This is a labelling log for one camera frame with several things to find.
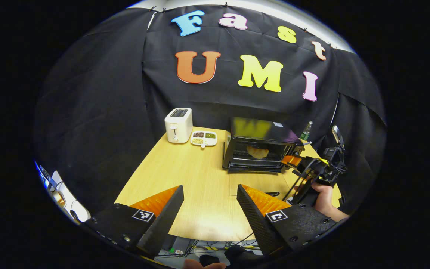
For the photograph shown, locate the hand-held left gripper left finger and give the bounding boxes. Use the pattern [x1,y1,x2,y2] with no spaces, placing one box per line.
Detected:
[84,185,185,258]

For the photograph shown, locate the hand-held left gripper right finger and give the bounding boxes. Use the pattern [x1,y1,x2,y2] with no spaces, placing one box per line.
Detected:
[236,184,337,257]

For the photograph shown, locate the golden croissant bread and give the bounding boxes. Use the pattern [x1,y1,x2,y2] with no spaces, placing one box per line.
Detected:
[246,146,270,160]

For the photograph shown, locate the black electric oven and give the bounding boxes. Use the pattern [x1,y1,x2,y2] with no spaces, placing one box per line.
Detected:
[222,117,306,197]

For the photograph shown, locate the clear plastic bottle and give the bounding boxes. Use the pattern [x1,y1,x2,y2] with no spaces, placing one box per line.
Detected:
[300,120,313,142]

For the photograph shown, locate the dark rounded object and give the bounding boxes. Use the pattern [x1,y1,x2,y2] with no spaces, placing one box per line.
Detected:
[200,245,266,268]

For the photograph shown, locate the white divided snack dish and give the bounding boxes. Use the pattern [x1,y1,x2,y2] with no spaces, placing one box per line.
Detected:
[190,130,218,149]

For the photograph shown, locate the white toaster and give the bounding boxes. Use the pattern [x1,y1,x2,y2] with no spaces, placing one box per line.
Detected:
[164,108,194,143]

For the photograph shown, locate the black backdrop cloth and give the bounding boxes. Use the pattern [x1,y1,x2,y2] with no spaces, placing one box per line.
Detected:
[34,4,387,215]

